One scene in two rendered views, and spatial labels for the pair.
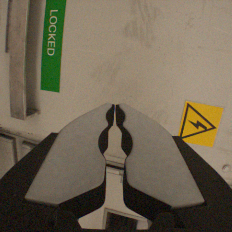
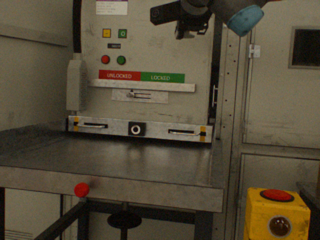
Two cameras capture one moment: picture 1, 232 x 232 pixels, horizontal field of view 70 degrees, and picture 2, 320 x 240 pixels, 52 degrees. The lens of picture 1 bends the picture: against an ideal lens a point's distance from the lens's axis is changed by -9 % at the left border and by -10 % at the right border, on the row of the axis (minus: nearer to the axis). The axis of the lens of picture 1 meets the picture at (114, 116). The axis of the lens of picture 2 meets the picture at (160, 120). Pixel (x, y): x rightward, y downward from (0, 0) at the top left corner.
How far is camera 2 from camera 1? 0.97 m
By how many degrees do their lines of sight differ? 28
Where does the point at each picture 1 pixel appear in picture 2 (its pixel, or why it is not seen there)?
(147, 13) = (153, 39)
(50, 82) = (180, 78)
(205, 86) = not seen: hidden behind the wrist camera
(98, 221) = (307, 72)
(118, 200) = (277, 57)
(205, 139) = not seen: hidden behind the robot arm
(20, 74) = (175, 84)
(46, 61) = (172, 80)
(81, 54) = (169, 64)
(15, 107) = (189, 88)
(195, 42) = not seen: hidden behind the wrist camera
